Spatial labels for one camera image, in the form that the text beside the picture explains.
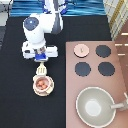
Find white gripper blue trim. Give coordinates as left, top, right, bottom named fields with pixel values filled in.
left=22, top=41, right=58, bottom=62

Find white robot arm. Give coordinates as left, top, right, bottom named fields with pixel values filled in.
left=22, top=0, right=63, bottom=62

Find pink round pot lid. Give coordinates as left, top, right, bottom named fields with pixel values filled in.
left=74, top=44, right=89, bottom=57

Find pink stove countertop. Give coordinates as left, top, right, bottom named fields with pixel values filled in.
left=66, top=41, right=128, bottom=128

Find small pot with red contents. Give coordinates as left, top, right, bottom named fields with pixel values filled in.
left=33, top=74, right=54, bottom=96

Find beige round plate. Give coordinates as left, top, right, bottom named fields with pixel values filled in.
left=32, top=75, right=55, bottom=98

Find cream slotted spatula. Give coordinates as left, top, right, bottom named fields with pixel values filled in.
left=36, top=62, right=47, bottom=75

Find black table mat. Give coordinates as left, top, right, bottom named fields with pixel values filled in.
left=0, top=15, right=110, bottom=128

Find large grey mixing bowl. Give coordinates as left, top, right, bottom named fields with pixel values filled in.
left=75, top=86, right=128, bottom=128

